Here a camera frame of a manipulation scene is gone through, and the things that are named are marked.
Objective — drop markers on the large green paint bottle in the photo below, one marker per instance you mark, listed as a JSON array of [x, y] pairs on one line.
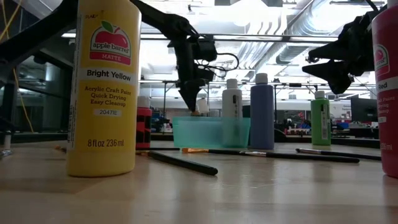
[[320, 124]]

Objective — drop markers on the small white post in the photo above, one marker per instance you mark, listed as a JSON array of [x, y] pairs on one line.
[[7, 140]]

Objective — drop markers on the large yellow paint bottle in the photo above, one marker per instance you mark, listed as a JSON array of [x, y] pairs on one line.
[[102, 130]]

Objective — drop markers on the dark green plastic cup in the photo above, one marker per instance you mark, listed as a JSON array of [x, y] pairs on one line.
[[246, 111]]

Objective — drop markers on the black monitor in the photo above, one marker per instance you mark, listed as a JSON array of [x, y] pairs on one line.
[[363, 109]]

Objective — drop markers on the large white paint bottle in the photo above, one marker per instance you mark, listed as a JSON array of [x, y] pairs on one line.
[[231, 102]]

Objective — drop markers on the black aluminium rig frame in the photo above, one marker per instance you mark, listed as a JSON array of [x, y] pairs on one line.
[[280, 38]]

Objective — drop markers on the large blue paint bottle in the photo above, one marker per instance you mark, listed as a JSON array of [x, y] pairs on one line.
[[262, 118]]

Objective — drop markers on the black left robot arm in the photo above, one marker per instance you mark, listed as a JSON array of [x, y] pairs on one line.
[[31, 40]]

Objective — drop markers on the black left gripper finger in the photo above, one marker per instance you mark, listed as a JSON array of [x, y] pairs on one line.
[[192, 96]]

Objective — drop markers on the teal translucent plastic bin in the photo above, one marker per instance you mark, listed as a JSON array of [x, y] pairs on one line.
[[186, 133]]

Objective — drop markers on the black paintbrush silver ferrule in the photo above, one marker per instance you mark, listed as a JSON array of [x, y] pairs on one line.
[[311, 158], [342, 154]]

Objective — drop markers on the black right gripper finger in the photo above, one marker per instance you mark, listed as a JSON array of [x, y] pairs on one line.
[[329, 53], [337, 74]]

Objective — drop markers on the black paintbrush orange bristles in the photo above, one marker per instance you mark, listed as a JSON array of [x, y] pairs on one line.
[[186, 165], [61, 149], [196, 150]]

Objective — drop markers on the large red paint bottle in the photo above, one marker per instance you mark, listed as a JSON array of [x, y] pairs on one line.
[[388, 130]]

